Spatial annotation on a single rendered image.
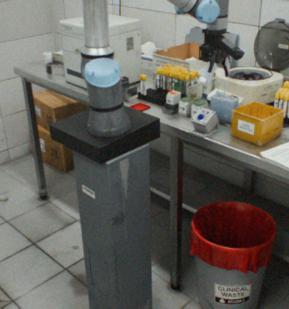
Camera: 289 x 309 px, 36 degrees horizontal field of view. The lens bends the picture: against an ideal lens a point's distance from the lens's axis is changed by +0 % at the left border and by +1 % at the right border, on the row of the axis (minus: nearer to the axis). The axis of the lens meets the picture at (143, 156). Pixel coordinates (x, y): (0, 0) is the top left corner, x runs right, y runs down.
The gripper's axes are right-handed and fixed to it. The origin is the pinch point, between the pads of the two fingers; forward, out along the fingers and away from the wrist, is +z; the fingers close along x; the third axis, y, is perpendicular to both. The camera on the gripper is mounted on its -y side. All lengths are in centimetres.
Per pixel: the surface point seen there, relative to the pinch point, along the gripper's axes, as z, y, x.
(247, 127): 9.8, -18.9, 11.3
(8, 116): 68, 187, -26
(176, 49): 2, 48, -40
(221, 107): 8.8, -3.1, 2.0
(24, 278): 103, 75, 52
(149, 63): 11, 65, -39
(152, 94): 12.7, 34.7, -2.7
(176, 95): 7.9, 17.7, 2.8
